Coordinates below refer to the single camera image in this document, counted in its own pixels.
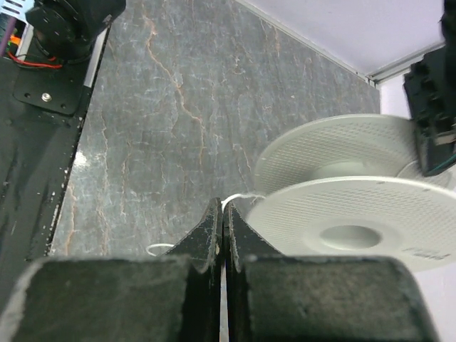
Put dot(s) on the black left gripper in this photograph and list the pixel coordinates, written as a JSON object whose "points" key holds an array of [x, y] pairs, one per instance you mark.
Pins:
{"points": [[430, 90]]}

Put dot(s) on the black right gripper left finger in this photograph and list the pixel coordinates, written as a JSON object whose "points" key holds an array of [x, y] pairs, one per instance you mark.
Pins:
{"points": [[173, 297]]}

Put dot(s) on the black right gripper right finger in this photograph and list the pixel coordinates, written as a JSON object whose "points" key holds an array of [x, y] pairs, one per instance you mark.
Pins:
{"points": [[272, 297]]}

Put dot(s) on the white perforated cable spool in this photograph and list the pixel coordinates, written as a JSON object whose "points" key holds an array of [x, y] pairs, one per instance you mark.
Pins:
{"points": [[351, 185]]}

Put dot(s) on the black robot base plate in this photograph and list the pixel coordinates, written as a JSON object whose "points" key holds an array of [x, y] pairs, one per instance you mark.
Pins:
{"points": [[37, 153]]}

